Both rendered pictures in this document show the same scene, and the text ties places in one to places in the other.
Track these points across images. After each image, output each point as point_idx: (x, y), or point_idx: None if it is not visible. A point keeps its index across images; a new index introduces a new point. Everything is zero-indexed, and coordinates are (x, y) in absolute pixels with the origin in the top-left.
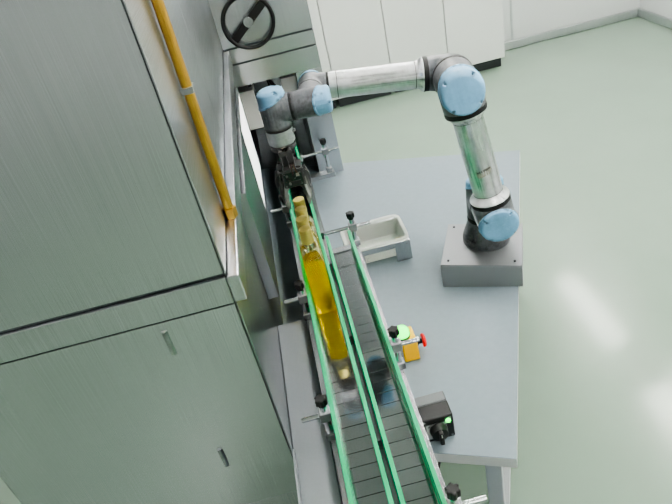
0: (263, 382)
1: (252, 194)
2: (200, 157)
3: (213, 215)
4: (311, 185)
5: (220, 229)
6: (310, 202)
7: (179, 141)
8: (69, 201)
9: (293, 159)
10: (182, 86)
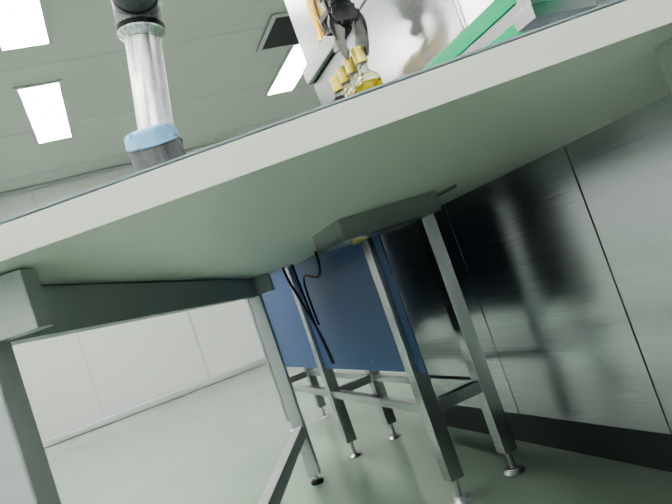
0: None
1: (384, 23)
2: (305, 2)
3: (306, 37)
4: (527, 31)
5: (312, 45)
6: (345, 58)
7: (286, 1)
8: None
9: (324, 7)
10: None
